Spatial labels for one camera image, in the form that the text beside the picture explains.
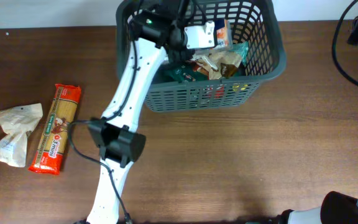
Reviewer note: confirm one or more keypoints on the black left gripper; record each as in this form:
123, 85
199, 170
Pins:
179, 55

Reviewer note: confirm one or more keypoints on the green Nescafe coffee bag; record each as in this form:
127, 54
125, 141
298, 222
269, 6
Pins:
194, 72

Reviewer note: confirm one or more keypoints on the beige snack bag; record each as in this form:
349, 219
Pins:
218, 65

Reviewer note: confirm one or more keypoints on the Kleenex tissue multipack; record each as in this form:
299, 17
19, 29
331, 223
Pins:
223, 34

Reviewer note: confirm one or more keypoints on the teal wet wipes packet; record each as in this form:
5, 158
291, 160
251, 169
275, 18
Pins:
242, 50

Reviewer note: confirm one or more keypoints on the San Remo spaghetti packet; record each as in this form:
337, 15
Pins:
51, 148

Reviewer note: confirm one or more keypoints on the beige paper bag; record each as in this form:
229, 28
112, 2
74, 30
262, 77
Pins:
18, 123

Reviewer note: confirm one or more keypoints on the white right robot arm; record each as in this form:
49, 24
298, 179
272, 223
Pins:
336, 207

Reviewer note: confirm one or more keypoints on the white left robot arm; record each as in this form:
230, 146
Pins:
154, 36

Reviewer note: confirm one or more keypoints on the grey plastic basket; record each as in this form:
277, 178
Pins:
252, 22

